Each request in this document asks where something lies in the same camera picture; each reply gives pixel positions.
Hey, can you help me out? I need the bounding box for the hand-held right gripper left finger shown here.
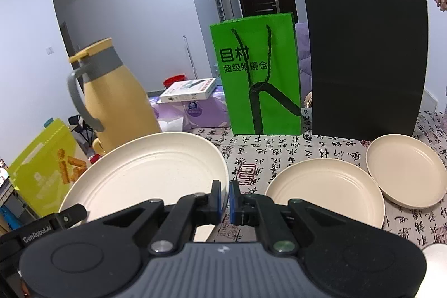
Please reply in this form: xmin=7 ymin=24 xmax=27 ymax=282
xmin=87 ymin=180 xmax=222 ymax=255

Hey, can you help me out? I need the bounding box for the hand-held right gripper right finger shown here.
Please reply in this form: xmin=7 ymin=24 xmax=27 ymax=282
xmin=229 ymin=180 xmax=364 ymax=256

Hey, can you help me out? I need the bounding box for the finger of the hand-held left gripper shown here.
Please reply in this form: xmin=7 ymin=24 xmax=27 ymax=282
xmin=56 ymin=204 xmax=88 ymax=228

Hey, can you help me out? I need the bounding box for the cream round plate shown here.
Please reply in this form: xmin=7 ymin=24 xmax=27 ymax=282
xmin=264 ymin=158 xmax=386 ymax=230
xmin=365 ymin=134 xmax=447 ymax=208
xmin=59 ymin=131 xmax=229 ymax=243

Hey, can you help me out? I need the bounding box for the yellow-green snack box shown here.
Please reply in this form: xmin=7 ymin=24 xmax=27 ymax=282
xmin=7 ymin=118 xmax=88 ymax=218

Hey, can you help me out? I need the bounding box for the black camping chair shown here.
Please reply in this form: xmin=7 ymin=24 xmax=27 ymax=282
xmin=68 ymin=114 xmax=94 ymax=145

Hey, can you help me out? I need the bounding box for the purple tissue pack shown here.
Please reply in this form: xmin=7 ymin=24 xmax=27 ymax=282
xmin=148 ymin=89 xmax=231 ymax=132

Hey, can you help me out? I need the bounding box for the calligraphy printed tablecloth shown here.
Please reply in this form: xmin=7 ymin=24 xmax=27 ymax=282
xmin=190 ymin=108 xmax=447 ymax=288

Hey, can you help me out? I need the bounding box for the white flat box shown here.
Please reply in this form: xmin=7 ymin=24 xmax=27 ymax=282
xmin=159 ymin=77 xmax=217 ymax=104

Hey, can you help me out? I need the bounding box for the red bucket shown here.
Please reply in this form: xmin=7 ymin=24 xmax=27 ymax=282
xmin=163 ymin=75 xmax=186 ymax=88

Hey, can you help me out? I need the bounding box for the green paper bag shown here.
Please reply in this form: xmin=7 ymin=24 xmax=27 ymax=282
xmin=210 ymin=12 xmax=301 ymax=136

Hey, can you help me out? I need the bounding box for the mop stick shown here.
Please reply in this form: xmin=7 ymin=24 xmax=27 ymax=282
xmin=183 ymin=35 xmax=195 ymax=80

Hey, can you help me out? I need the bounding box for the lavender cloth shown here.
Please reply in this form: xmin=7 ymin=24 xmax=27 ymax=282
xmin=295 ymin=22 xmax=313 ymax=99

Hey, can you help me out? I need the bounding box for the black paper bag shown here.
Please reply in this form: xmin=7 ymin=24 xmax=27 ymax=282
xmin=303 ymin=0 xmax=428 ymax=141

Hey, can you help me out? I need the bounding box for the yellow thermos jug grey handle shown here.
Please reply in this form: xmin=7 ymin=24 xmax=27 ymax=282
xmin=67 ymin=38 xmax=162 ymax=152

